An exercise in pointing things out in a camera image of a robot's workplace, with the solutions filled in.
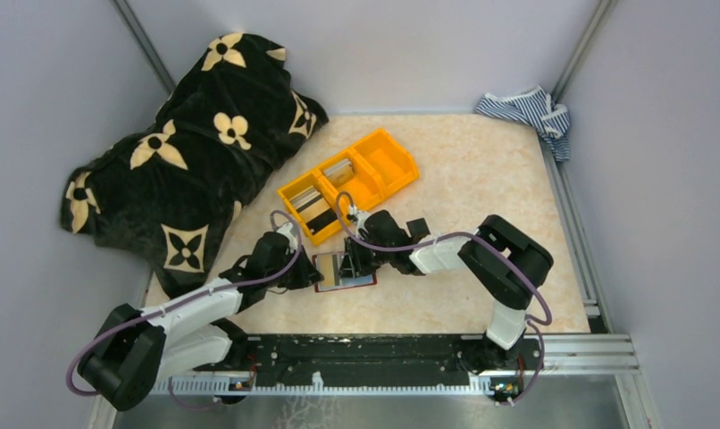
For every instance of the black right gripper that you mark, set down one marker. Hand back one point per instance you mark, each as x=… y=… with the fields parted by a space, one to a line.
x=353 y=264

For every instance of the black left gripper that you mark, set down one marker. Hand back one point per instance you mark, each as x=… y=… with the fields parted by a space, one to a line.
x=306 y=273

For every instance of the black card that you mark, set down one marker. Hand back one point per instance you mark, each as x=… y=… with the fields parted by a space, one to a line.
x=418 y=228

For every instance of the red leather card holder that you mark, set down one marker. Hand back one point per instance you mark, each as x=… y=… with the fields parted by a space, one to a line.
x=349 y=281

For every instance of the gold card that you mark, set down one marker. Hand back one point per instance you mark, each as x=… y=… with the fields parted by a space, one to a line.
x=328 y=264

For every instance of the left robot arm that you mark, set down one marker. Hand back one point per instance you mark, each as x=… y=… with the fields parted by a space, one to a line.
x=138 y=347

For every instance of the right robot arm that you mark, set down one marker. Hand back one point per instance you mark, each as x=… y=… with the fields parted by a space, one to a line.
x=509 y=264

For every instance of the cards in left bin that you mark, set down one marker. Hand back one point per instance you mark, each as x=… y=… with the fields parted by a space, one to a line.
x=313 y=209

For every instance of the cards in bin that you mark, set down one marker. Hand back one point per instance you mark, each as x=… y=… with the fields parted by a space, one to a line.
x=339 y=173
x=313 y=209

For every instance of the cards in middle bin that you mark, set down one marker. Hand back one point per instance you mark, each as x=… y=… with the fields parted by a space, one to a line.
x=339 y=173

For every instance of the yellow plastic bin left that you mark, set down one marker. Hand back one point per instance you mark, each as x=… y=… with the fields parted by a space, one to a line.
x=288 y=191

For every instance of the yellow plastic bin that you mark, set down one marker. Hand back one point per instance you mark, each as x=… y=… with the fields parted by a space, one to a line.
x=288 y=191
x=365 y=188
x=395 y=166

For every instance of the yellow plastic bin right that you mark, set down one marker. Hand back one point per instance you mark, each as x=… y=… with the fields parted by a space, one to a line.
x=395 y=166

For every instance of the yellow plastic bin middle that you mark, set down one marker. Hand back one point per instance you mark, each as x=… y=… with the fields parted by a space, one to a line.
x=365 y=188

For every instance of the black floral blanket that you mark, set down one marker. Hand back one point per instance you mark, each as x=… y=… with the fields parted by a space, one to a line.
x=169 y=193

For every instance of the blue white striped cloth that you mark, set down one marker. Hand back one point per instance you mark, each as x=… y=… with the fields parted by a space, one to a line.
x=536 y=108

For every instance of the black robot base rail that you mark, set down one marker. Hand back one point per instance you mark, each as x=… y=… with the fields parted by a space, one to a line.
x=388 y=361

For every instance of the aluminium frame rail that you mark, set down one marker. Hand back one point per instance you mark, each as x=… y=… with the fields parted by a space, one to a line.
x=560 y=354

